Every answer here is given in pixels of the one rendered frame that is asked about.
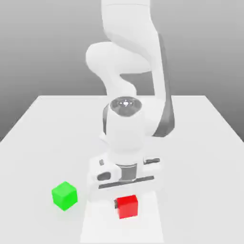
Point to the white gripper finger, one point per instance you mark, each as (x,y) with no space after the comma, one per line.
(115,204)

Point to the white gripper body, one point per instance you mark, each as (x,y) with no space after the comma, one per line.
(125,187)

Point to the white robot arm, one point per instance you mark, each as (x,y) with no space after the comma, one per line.
(124,129)

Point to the small red cube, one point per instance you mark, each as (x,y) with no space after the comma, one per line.
(127,207)

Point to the small green cube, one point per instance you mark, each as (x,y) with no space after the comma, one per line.
(64,196)

